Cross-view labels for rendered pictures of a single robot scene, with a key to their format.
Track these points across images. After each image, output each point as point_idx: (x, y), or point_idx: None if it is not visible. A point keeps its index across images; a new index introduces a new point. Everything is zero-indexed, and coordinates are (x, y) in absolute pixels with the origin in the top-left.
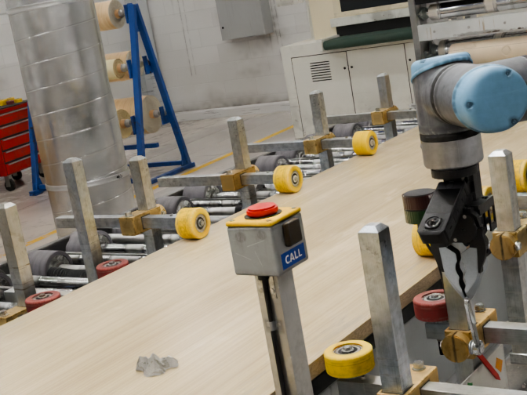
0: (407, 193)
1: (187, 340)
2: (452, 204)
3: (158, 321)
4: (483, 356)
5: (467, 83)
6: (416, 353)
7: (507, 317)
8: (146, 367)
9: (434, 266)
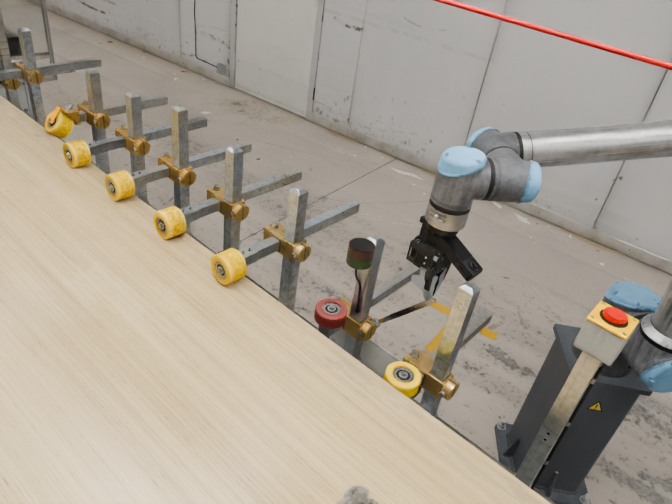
0: (358, 248)
1: (298, 471)
2: (466, 249)
3: (212, 491)
4: None
5: (538, 177)
6: None
7: None
8: None
9: (255, 287)
